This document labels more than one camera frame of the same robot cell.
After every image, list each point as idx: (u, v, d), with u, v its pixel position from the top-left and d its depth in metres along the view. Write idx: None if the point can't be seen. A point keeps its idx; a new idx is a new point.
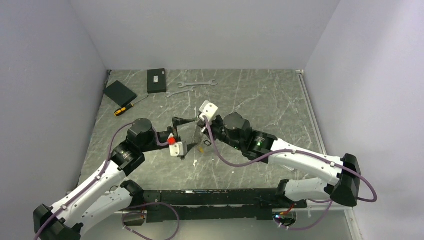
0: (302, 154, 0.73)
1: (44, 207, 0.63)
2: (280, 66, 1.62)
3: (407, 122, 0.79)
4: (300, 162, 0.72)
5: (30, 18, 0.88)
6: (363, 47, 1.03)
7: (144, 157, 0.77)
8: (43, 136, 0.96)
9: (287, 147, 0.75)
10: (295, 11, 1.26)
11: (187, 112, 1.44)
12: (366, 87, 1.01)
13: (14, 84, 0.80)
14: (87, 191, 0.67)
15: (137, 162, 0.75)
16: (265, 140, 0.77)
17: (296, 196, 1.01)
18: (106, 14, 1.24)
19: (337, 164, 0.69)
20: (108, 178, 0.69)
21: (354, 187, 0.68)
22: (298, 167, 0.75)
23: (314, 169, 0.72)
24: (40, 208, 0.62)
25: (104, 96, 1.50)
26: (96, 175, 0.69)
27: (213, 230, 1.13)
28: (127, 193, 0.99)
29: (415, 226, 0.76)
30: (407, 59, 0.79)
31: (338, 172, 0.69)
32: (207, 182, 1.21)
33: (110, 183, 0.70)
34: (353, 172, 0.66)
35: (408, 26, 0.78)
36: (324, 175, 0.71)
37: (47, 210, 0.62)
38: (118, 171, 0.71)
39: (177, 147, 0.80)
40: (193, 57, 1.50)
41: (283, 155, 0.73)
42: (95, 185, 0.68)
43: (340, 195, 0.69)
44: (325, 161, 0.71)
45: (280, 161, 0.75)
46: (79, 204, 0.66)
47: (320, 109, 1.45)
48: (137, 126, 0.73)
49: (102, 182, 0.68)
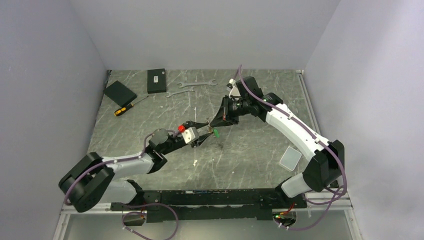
0: (295, 122, 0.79)
1: (94, 154, 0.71)
2: (280, 66, 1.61)
3: (406, 121, 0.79)
4: (289, 127, 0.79)
5: (30, 18, 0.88)
6: (361, 46, 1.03)
7: (166, 160, 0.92)
8: (43, 137, 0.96)
9: (286, 112, 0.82)
10: (295, 11, 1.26)
11: (187, 112, 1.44)
12: (365, 87, 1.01)
13: (15, 85, 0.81)
14: (129, 161, 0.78)
15: (161, 164, 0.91)
16: (271, 99, 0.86)
17: (295, 194, 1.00)
18: (106, 15, 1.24)
19: (320, 141, 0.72)
20: (145, 161, 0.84)
21: (326, 170, 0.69)
22: (288, 133, 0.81)
23: (299, 139, 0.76)
24: (92, 153, 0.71)
25: (104, 96, 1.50)
26: (138, 154, 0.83)
27: (212, 230, 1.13)
28: (134, 188, 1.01)
29: (416, 225, 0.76)
30: (405, 58, 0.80)
31: (317, 148, 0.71)
32: (207, 182, 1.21)
33: (144, 166, 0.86)
34: (331, 153, 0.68)
35: (409, 26, 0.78)
36: (305, 146, 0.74)
37: (98, 157, 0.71)
38: (150, 161, 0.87)
39: (188, 133, 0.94)
40: (194, 57, 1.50)
41: (279, 116, 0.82)
42: (137, 161, 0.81)
43: (311, 171, 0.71)
44: (311, 136, 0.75)
45: (276, 122, 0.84)
46: (123, 166, 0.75)
47: (320, 109, 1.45)
48: (156, 136, 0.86)
49: (141, 161, 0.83)
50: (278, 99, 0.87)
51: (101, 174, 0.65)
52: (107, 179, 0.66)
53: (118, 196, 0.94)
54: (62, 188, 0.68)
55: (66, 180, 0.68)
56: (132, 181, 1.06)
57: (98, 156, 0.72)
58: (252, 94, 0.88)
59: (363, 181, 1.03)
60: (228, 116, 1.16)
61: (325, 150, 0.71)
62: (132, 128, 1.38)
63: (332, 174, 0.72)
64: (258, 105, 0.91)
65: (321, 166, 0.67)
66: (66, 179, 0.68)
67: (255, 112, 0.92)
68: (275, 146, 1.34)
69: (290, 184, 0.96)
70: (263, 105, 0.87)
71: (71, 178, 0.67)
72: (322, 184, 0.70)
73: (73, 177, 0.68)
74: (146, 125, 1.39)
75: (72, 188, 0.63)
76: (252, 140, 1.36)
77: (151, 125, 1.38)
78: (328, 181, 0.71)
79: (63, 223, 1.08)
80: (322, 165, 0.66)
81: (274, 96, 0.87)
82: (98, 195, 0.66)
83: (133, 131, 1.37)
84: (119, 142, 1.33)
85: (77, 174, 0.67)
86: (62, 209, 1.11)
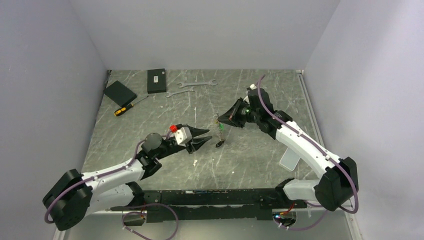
0: (305, 140, 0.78)
1: (74, 172, 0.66)
2: (280, 66, 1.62)
3: (407, 122, 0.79)
4: (299, 144, 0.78)
5: (30, 18, 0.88)
6: (362, 47, 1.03)
7: (160, 166, 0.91)
8: (43, 137, 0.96)
9: (296, 129, 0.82)
10: (295, 11, 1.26)
11: (187, 112, 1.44)
12: (365, 88, 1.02)
13: (15, 84, 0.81)
14: (113, 174, 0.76)
15: (154, 169, 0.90)
16: (281, 116, 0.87)
17: (299, 198, 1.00)
18: (106, 15, 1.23)
19: (331, 158, 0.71)
20: (133, 171, 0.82)
21: (338, 189, 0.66)
22: (298, 151, 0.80)
23: (310, 156, 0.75)
24: (71, 171, 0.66)
25: (104, 96, 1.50)
26: (124, 164, 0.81)
27: (213, 230, 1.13)
28: (130, 191, 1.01)
29: (416, 226, 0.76)
30: (405, 59, 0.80)
31: (328, 165, 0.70)
32: (207, 182, 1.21)
33: (134, 175, 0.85)
34: (341, 171, 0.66)
35: (408, 27, 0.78)
36: (316, 164, 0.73)
37: (77, 175, 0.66)
38: (141, 169, 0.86)
39: (180, 133, 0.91)
40: (193, 57, 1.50)
41: (288, 133, 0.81)
42: (123, 172, 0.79)
43: (323, 189, 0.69)
44: (321, 152, 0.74)
45: (285, 139, 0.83)
46: (106, 180, 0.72)
47: (319, 109, 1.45)
48: (149, 141, 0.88)
49: (129, 172, 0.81)
50: (288, 117, 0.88)
51: (78, 195, 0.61)
52: (85, 199, 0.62)
53: (115, 202, 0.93)
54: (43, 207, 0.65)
55: (47, 198, 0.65)
56: (130, 182, 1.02)
57: (78, 173, 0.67)
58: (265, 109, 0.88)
59: (363, 182, 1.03)
60: (236, 119, 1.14)
61: (335, 167, 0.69)
62: (132, 128, 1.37)
63: (346, 193, 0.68)
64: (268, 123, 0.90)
65: (331, 185, 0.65)
66: (47, 198, 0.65)
67: (264, 128, 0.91)
68: (275, 146, 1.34)
69: (297, 191, 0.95)
70: (274, 122, 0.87)
71: (51, 198, 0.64)
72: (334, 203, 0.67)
73: (53, 196, 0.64)
74: (146, 125, 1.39)
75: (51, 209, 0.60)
76: (252, 140, 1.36)
77: (151, 125, 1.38)
78: (341, 200, 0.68)
79: None
80: (332, 184, 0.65)
81: (284, 113, 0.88)
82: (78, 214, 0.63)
83: (133, 131, 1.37)
84: (119, 142, 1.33)
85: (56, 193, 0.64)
86: None
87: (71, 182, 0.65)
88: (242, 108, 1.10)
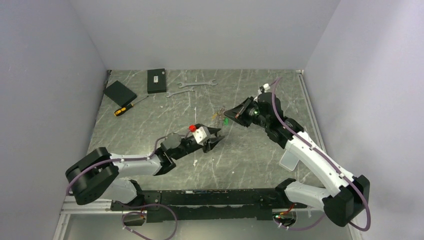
0: (318, 153, 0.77)
1: (103, 150, 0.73)
2: (280, 66, 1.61)
3: (407, 122, 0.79)
4: (312, 158, 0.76)
5: (30, 18, 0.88)
6: (362, 47, 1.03)
7: (174, 165, 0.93)
8: (43, 137, 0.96)
9: (308, 141, 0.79)
10: (294, 11, 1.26)
11: (186, 112, 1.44)
12: (365, 88, 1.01)
13: (15, 84, 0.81)
14: (136, 162, 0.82)
15: (169, 168, 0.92)
16: (292, 125, 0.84)
17: (299, 201, 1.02)
18: (106, 15, 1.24)
19: (345, 177, 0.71)
20: (152, 164, 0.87)
21: (351, 208, 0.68)
22: (307, 163, 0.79)
23: (323, 172, 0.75)
24: (101, 149, 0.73)
25: (104, 96, 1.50)
26: (147, 156, 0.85)
27: (213, 230, 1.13)
28: (135, 189, 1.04)
29: (416, 226, 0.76)
30: (405, 58, 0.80)
31: (342, 184, 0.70)
32: (207, 182, 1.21)
33: (150, 169, 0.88)
34: (357, 191, 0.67)
35: (408, 27, 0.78)
36: (328, 181, 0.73)
37: (106, 153, 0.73)
38: (158, 165, 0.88)
39: (199, 132, 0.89)
40: (194, 57, 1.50)
41: (301, 146, 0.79)
42: (144, 162, 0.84)
43: (334, 206, 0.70)
44: (335, 170, 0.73)
45: (296, 151, 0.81)
46: (129, 165, 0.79)
47: (319, 109, 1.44)
48: (168, 140, 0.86)
49: (148, 164, 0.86)
50: (298, 127, 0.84)
51: (104, 173, 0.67)
52: (109, 178, 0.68)
53: (119, 195, 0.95)
54: (67, 177, 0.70)
55: (73, 170, 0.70)
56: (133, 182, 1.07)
57: (107, 152, 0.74)
58: (277, 116, 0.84)
59: None
60: (243, 117, 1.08)
61: (349, 186, 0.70)
62: (132, 128, 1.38)
63: (356, 210, 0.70)
64: (278, 131, 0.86)
65: (346, 204, 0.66)
66: (73, 170, 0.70)
67: (273, 137, 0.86)
68: (275, 146, 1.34)
69: (301, 197, 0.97)
70: (284, 131, 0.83)
71: (77, 170, 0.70)
72: (345, 220, 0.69)
73: (80, 169, 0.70)
74: (146, 125, 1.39)
75: (76, 180, 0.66)
76: (252, 140, 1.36)
77: (151, 125, 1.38)
78: (351, 217, 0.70)
79: (63, 223, 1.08)
80: (347, 204, 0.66)
81: (294, 123, 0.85)
82: (99, 191, 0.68)
83: (133, 131, 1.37)
84: (119, 142, 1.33)
85: (84, 166, 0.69)
86: (62, 209, 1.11)
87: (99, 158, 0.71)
88: (249, 108, 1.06)
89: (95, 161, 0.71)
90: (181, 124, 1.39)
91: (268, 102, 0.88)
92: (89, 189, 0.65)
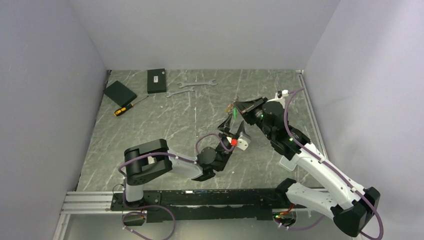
0: (327, 167, 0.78)
1: (164, 142, 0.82)
2: (280, 66, 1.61)
3: (407, 122, 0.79)
4: (322, 172, 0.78)
5: (29, 18, 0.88)
6: (363, 48, 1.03)
7: (213, 175, 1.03)
8: (42, 137, 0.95)
9: (316, 154, 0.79)
10: (295, 11, 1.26)
11: (187, 112, 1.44)
12: (366, 88, 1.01)
13: (15, 83, 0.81)
14: (187, 161, 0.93)
15: (208, 177, 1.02)
16: (298, 137, 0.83)
17: (301, 204, 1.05)
18: (106, 15, 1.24)
19: (357, 191, 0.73)
20: (197, 168, 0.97)
21: (363, 220, 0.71)
22: (315, 175, 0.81)
23: (333, 185, 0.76)
24: (161, 141, 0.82)
25: (104, 96, 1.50)
26: (194, 160, 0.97)
27: (213, 230, 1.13)
28: (141, 194, 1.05)
29: (417, 226, 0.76)
30: (405, 59, 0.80)
31: (354, 199, 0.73)
32: (207, 182, 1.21)
33: (193, 173, 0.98)
34: (369, 205, 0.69)
35: (410, 27, 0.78)
36: (340, 195, 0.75)
37: (165, 146, 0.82)
38: (200, 172, 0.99)
39: (243, 141, 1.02)
40: (193, 56, 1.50)
41: (309, 160, 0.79)
42: (192, 165, 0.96)
43: (346, 220, 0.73)
44: (346, 184, 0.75)
45: (305, 164, 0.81)
46: (180, 164, 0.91)
47: (319, 109, 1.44)
48: (207, 153, 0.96)
49: (192, 168, 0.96)
50: (304, 138, 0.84)
51: (159, 165, 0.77)
52: (160, 171, 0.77)
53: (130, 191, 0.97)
54: (125, 155, 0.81)
55: (130, 150, 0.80)
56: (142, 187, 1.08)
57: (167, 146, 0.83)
58: (286, 129, 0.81)
59: (363, 181, 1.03)
60: (249, 115, 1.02)
61: (361, 200, 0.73)
62: (132, 128, 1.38)
63: (366, 220, 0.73)
64: (283, 144, 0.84)
65: (359, 219, 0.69)
66: (132, 150, 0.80)
67: (279, 149, 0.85)
68: None
69: (307, 202, 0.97)
70: (291, 144, 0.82)
71: (134, 152, 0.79)
72: (358, 231, 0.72)
73: (137, 152, 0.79)
74: (146, 125, 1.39)
75: (131, 162, 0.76)
76: (252, 140, 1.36)
77: (151, 125, 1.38)
78: (363, 227, 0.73)
79: (63, 222, 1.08)
80: (361, 218, 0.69)
81: (300, 134, 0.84)
82: (147, 179, 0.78)
83: (133, 130, 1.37)
84: (119, 142, 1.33)
85: (143, 151, 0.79)
86: (62, 209, 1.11)
87: (158, 149, 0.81)
88: (258, 110, 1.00)
89: (154, 150, 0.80)
90: (181, 124, 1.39)
91: (275, 115, 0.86)
92: (142, 175, 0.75)
